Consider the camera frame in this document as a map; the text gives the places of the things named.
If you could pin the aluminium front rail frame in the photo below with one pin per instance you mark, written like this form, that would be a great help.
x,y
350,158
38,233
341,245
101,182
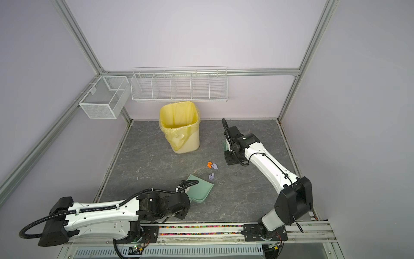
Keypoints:
x,y
181,240

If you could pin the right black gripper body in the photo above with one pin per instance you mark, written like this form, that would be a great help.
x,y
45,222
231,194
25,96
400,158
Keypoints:
x,y
232,158

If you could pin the green hand brush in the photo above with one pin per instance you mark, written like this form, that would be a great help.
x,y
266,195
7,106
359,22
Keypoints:
x,y
225,144

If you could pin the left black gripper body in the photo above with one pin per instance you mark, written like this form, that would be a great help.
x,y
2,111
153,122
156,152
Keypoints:
x,y
180,215

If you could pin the orange purple scraps left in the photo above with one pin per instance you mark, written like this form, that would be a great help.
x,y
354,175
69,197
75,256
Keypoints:
x,y
212,165

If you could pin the green plastic dustpan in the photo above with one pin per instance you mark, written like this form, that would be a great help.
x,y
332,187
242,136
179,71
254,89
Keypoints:
x,y
199,192

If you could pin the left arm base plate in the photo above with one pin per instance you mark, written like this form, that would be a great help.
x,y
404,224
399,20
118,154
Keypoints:
x,y
143,234

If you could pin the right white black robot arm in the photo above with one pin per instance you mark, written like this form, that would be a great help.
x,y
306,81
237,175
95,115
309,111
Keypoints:
x,y
295,195

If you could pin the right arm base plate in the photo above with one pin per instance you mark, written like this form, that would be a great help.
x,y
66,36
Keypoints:
x,y
256,232

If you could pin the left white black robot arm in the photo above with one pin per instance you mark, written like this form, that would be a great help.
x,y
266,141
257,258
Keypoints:
x,y
119,220

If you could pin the yellow lined trash bin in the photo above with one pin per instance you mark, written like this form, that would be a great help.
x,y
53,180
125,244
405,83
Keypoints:
x,y
180,124

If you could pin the small white mesh basket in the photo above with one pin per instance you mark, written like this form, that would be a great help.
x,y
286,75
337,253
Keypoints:
x,y
106,98

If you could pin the long white wire shelf basket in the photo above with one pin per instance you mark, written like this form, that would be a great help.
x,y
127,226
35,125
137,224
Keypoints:
x,y
167,84

